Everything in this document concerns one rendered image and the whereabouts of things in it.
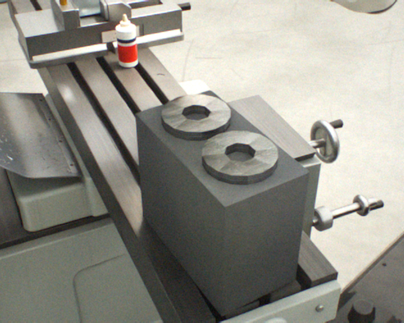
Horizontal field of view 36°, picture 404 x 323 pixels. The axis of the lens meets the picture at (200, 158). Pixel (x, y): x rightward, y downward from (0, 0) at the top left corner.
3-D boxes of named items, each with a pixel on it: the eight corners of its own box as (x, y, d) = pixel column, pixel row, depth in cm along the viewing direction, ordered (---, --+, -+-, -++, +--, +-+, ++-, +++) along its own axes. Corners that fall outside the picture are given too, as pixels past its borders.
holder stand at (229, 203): (210, 190, 97) (211, 79, 85) (297, 280, 82) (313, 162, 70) (142, 216, 92) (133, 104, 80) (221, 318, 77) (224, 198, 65)
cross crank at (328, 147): (323, 143, 169) (328, 107, 161) (349, 168, 160) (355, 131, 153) (272, 158, 163) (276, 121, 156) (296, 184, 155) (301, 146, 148)
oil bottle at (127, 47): (134, 57, 133) (130, 9, 126) (140, 65, 130) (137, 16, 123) (116, 61, 131) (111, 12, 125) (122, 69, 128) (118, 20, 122)
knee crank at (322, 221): (374, 199, 164) (378, 182, 160) (388, 213, 159) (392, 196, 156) (303, 223, 157) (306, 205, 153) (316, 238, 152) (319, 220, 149)
